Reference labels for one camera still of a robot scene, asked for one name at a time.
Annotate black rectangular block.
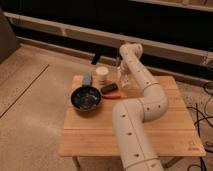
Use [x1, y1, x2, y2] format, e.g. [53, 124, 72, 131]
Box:
[101, 84, 118, 94]

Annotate wooden table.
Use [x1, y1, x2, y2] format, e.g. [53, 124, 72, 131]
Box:
[58, 74, 207, 171]

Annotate grey cabinet corner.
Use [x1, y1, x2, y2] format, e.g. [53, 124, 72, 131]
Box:
[0, 8, 20, 63]

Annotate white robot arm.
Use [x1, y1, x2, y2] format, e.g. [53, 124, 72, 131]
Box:
[112, 43, 168, 171]

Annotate orange carrot toy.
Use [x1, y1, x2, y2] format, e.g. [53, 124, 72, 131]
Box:
[102, 94, 121, 99]

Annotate black cables on floor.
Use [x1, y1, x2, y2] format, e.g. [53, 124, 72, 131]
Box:
[186, 81, 213, 171]

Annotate white plastic bottle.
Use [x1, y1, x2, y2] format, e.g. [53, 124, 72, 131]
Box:
[120, 75, 130, 88]

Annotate dark ceramic bowl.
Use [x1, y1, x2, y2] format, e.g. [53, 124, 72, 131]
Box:
[70, 86, 101, 111]

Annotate white shelf rail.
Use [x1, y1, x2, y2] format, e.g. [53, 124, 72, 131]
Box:
[4, 12, 213, 67]

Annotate white cylindrical cup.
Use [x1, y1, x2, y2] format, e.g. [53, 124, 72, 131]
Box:
[95, 66, 109, 84]

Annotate blue grey sponge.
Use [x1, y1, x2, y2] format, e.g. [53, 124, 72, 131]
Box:
[82, 74, 92, 86]

